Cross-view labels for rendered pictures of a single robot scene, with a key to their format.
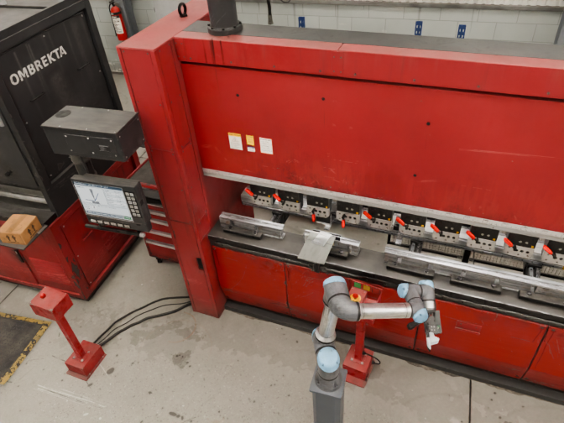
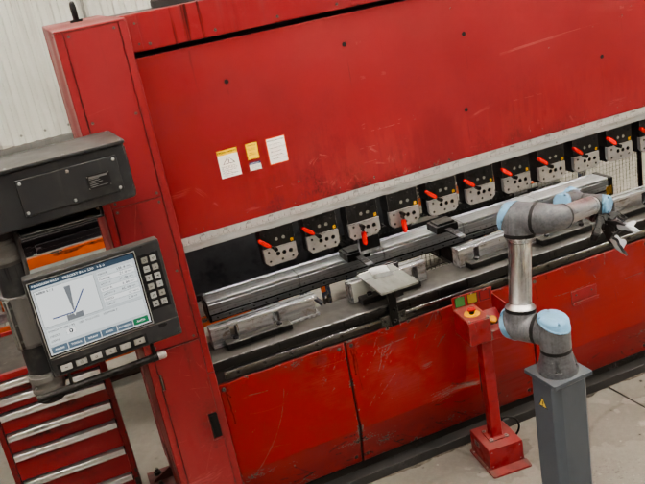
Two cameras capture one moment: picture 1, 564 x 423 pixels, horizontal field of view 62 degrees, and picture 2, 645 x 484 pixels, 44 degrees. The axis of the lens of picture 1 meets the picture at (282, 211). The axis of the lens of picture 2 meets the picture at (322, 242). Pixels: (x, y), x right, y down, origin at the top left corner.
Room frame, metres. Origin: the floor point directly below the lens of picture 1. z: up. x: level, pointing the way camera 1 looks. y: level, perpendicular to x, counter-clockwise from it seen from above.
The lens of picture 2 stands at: (-0.01, 2.17, 2.41)
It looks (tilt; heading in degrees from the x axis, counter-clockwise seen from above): 20 degrees down; 318
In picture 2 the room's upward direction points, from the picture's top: 11 degrees counter-clockwise
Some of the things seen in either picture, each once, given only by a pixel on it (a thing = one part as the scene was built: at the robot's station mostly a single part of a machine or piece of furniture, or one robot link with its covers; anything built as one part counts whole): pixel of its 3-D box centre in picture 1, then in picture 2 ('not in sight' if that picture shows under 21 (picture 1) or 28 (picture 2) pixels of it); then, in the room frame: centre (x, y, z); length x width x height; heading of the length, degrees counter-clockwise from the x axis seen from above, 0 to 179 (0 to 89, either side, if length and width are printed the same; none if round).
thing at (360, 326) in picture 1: (360, 335); (489, 385); (1.96, -0.47, 0.39); 0.05 x 0.05 x 0.54; 61
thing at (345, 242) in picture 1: (331, 242); (386, 279); (2.36, -0.32, 0.92); 0.39 x 0.06 x 0.10; 65
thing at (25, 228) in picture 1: (16, 228); not in sight; (2.65, 1.92, 1.04); 0.30 x 0.26 x 0.12; 69
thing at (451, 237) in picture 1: (447, 227); (511, 172); (2.06, -0.98, 1.26); 0.15 x 0.09 x 0.17; 65
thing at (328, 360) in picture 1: (328, 362); (552, 330); (1.42, -0.18, 0.94); 0.13 x 0.12 x 0.14; 4
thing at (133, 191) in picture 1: (115, 201); (103, 302); (2.38, 1.04, 1.42); 0.45 x 0.12 x 0.36; 70
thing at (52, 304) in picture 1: (68, 331); not in sight; (2.18, 1.63, 0.41); 0.25 x 0.20 x 0.83; 155
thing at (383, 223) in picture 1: (380, 214); (438, 194); (2.22, -0.61, 1.26); 0.15 x 0.09 x 0.17; 65
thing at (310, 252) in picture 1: (316, 248); (387, 278); (2.24, -0.21, 1.00); 0.26 x 0.18 x 0.01; 155
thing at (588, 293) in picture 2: (467, 327); (585, 295); (1.81, -1.14, 0.58); 0.15 x 0.02 x 0.07; 65
